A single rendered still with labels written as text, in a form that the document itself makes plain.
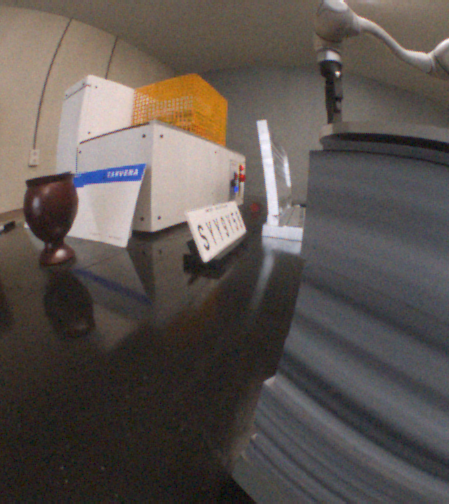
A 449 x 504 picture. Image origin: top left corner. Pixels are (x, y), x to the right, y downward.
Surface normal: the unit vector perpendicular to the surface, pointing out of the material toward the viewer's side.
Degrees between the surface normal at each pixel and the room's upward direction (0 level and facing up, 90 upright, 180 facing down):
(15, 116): 90
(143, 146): 90
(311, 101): 90
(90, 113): 90
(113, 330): 0
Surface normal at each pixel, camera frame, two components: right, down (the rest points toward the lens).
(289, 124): -0.34, 0.28
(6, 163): 0.94, 0.15
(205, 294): 0.04, -0.95
